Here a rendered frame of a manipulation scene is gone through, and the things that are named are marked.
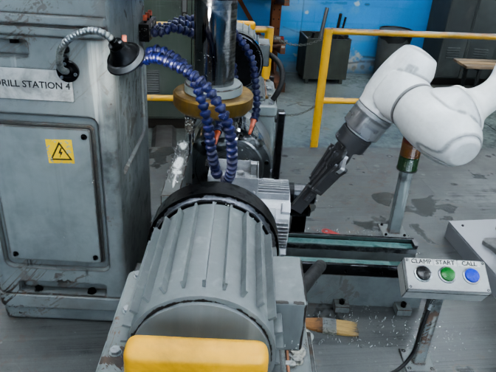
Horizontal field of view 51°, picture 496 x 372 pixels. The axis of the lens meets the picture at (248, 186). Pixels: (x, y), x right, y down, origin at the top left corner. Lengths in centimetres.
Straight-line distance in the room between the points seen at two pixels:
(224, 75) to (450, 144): 48
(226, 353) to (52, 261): 84
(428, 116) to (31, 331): 99
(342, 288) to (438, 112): 57
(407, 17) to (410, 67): 567
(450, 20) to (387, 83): 540
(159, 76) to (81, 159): 331
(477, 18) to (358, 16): 132
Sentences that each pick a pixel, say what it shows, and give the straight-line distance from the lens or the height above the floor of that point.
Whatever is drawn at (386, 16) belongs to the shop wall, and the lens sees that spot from 667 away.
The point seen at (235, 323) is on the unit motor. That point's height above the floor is 133.
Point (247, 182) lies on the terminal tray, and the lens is 122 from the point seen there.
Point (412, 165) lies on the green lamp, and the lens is 163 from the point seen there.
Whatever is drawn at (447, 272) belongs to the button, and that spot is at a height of 107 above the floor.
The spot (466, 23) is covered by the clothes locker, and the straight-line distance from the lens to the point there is 658.
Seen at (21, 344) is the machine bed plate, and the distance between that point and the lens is 133.
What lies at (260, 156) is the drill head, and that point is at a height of 109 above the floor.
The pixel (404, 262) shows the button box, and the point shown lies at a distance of 113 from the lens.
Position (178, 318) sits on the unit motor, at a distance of 54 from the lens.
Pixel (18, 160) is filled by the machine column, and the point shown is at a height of 123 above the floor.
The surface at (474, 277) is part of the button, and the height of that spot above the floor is 107.
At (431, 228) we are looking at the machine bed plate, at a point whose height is 80.
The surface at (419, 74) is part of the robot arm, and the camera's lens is 111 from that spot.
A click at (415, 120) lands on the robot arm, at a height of 137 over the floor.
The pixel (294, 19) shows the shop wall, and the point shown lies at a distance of 636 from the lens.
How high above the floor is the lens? 169
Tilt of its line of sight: 28 degrees down
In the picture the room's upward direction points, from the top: 4 degrees clockwise
